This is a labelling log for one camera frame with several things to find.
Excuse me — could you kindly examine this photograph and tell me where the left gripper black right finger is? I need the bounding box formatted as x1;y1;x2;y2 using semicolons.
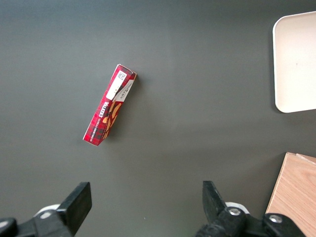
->
195;181;307;237

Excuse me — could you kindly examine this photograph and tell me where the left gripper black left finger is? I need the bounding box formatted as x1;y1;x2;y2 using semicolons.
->
0;182;93;237

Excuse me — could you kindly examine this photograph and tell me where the cream plastic tray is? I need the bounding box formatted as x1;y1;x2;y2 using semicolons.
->
272;10;316;114

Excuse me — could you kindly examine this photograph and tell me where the wooden drawer cabinet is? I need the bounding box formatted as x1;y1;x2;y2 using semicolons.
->
265;152;316;237

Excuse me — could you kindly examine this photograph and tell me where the red tartan shortbread box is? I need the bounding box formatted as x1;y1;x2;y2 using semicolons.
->
82;63;138;148

